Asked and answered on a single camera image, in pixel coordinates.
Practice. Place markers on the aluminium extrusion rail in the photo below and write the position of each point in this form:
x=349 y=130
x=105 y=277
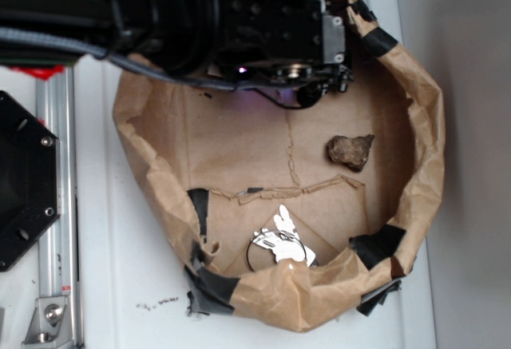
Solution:
x=58 y=255

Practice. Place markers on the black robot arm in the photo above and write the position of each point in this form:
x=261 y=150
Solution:
x=171 y=40

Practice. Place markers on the silver corner bracket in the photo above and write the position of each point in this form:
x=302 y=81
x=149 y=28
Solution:
x=51 y=325

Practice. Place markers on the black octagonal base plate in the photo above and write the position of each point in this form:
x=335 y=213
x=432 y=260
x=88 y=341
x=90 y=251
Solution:
x=28 y=180

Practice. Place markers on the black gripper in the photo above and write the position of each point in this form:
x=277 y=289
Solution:
x=290 y=51

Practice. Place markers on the brown paper bag bin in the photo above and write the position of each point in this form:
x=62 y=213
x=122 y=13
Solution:
x=215 y=166

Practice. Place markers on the brown rock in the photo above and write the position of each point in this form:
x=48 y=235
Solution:
x=353 y=152

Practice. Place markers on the silver key bunch on ring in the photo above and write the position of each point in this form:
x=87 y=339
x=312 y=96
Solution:
x=284 y=241

